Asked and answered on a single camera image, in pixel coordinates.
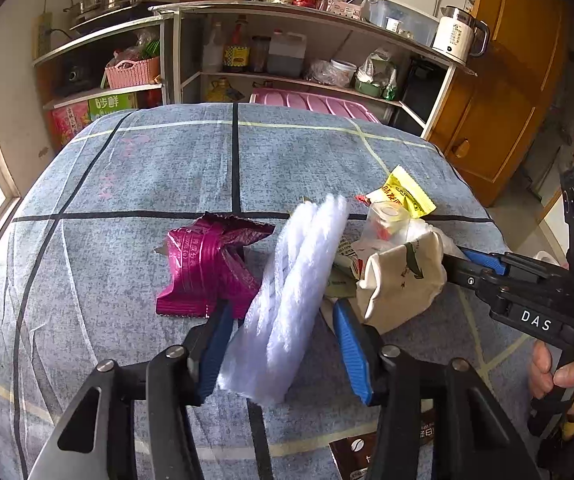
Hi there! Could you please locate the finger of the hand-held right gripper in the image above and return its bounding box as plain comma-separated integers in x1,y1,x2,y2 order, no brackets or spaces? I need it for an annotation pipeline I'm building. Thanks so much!
441,255,518,317
461,247,568,287

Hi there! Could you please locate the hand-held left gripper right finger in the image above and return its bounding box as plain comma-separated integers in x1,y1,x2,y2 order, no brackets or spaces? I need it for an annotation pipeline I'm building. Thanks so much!
332,298,535,480

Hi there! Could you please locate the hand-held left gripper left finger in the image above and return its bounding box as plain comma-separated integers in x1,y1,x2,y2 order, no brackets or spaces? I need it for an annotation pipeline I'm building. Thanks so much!
27,299,235,480

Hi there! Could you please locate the cream paper bag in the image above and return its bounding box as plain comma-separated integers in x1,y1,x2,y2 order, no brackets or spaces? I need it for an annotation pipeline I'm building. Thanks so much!
356,227,448,335

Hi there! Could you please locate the purple snack wrapper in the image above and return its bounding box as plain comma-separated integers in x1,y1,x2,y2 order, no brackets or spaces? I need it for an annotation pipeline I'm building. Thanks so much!
156,212,276,320

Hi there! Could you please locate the white foam fruit net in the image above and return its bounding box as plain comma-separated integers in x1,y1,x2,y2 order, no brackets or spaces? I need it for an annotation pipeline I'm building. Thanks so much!
217,192,350,406

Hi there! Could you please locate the brown coffee sachet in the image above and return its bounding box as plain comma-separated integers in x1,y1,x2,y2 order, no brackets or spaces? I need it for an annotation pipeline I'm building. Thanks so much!
328,410,438,480

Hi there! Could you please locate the clear plastic bag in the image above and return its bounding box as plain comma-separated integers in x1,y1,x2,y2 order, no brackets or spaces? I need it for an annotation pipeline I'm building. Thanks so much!
352,200,460,271

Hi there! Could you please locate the yellow snack packet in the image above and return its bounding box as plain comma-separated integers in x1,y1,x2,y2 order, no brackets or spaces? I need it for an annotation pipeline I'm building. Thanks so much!
367,165,436,219

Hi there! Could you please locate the wooden door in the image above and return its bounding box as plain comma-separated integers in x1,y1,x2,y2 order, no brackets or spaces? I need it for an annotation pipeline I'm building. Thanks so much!
424,0,572,208

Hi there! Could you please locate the white green food bag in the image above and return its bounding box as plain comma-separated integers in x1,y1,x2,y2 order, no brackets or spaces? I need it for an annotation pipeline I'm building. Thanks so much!
356,50,399,101

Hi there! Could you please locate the white electric kettle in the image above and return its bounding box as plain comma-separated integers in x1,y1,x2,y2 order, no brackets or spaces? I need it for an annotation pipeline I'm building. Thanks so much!
432,5,490,66

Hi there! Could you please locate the pink storage box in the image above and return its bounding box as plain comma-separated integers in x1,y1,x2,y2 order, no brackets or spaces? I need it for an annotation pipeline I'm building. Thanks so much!
249,86,383,123

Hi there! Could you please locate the white plastic tub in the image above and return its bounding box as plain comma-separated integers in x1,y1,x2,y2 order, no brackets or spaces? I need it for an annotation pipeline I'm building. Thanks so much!
329,59,358,88

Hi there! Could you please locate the yellow cooking oil bottle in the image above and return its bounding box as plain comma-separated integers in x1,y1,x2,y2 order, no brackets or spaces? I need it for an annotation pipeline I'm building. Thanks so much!
204,77,245,103

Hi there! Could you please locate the crumpled plastic bag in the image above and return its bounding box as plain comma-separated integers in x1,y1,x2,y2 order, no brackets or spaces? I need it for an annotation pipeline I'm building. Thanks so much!
304,59,340,85

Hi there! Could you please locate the clear plastic storage box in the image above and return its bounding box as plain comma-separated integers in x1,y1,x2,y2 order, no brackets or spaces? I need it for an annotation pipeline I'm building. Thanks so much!
368,0,440,43

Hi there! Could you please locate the green cardboard box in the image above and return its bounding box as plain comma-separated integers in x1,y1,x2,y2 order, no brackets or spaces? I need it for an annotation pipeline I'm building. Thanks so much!
87,91,139,122

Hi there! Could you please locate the pink cardboard box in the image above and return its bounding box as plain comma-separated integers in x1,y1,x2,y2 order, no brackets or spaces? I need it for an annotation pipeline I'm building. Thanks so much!
51,101,92,148

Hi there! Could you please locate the pink woven basket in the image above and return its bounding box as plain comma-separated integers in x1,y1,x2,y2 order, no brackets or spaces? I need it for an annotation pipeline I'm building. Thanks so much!
104,56,161,90

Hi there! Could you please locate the dark liquid jerrycan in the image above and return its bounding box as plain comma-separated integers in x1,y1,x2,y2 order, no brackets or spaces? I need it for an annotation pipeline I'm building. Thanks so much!
267,30,308,78

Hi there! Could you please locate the clear plastic bottle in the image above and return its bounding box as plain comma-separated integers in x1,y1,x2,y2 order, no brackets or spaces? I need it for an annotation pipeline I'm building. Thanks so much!
202,22,224,73

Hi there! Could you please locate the dark jar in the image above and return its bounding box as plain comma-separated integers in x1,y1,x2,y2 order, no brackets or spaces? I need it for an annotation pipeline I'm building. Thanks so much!
249,35,270,73

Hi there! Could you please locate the red cap sauce bottle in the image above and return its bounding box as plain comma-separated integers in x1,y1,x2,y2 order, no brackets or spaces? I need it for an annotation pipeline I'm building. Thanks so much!
223,15,250,73

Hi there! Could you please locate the pink utensil holder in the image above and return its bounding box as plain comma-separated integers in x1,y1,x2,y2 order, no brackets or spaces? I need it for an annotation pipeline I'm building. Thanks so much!
324,0,363,18

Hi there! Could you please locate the black round appliance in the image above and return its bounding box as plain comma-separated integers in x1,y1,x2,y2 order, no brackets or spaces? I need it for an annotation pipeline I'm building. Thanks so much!
54,60,93,96

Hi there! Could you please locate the small metal shelf rack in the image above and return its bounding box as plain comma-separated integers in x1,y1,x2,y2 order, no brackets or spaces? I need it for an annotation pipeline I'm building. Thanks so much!
32,12,175,146

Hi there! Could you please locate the large metal shelf rack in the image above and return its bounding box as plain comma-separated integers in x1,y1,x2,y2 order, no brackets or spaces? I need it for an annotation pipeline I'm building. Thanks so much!
149,0,478,138

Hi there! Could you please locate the small steel pot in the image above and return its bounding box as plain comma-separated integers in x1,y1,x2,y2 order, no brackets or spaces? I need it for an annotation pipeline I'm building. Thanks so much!
63,0,108,26

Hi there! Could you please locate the wall power strip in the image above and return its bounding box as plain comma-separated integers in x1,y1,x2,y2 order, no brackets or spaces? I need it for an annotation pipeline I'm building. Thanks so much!
34,10,53,58

